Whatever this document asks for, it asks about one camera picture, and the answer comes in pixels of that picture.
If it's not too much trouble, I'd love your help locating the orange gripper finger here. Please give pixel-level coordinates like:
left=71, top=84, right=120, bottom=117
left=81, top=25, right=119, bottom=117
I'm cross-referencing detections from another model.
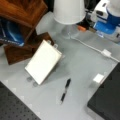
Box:
left=78, top=26, right=87, bottom=32

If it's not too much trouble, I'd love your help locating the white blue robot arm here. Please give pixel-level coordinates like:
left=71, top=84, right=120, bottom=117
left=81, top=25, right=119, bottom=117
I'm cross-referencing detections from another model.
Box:
left=85, top=0, right=120, bottom=41

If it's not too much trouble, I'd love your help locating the white lamp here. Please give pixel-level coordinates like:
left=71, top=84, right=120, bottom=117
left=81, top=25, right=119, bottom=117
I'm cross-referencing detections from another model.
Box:
left=53, top=0, right=85, bottom=38

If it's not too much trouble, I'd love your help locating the black pen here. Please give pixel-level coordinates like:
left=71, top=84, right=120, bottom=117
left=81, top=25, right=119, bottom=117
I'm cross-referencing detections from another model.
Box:
left=60, top=79, right=71, bottom=104

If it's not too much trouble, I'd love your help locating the brown wooden shelf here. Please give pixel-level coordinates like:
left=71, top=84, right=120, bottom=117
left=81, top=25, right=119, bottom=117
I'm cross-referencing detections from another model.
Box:
left=0, top=0, right=56, bottom=66

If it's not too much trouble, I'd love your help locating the blue book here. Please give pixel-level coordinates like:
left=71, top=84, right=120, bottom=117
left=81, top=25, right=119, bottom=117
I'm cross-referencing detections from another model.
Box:
left=0, top=17, right=24, bottom=46

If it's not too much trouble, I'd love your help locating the black drawer box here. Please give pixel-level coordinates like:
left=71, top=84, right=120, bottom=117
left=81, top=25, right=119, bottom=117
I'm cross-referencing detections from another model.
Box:
left=87, top=63, right=120, bottom=120

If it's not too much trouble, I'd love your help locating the white inline cable switch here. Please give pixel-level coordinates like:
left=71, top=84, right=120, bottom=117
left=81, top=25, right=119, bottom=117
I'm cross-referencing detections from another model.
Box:
left=101, top=49, right=111, bottom=57

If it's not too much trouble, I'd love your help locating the white lamp power cable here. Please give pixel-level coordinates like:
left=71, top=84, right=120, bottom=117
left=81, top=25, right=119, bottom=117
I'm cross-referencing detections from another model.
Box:
left=69, top=34, right=120, bottom=64

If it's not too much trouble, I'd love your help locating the white drawer handle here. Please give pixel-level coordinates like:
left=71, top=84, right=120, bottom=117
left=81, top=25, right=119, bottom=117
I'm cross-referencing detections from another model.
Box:
left=93, top=74, right=104, bottom=83

